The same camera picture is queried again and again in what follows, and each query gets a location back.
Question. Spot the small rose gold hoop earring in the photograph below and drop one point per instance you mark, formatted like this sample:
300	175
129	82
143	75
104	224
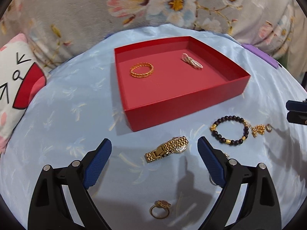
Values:
268	127

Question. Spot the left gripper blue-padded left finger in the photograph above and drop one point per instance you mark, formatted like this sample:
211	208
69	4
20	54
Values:
48	207

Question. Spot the gold link wristwatch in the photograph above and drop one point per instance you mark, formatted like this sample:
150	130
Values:
176	145

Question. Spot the purple flat object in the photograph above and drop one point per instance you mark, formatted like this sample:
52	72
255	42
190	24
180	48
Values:
271	61

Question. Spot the white pink cat face pillow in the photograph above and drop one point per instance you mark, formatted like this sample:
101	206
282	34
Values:
21	79

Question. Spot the grey floral fleece blanket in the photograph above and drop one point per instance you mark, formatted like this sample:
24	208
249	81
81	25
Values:
57	30

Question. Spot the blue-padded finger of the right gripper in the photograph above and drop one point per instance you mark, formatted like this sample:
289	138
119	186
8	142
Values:
297	118
297	106

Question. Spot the gold twisted bangle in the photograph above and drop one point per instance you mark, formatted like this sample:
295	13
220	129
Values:
141	70

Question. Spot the red shallow jewelry tray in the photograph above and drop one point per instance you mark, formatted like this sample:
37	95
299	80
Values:
188	76

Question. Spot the light blue satin cloth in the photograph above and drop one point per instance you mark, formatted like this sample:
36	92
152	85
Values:
80	106

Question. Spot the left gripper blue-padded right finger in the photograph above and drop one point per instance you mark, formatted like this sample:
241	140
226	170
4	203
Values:
260	208

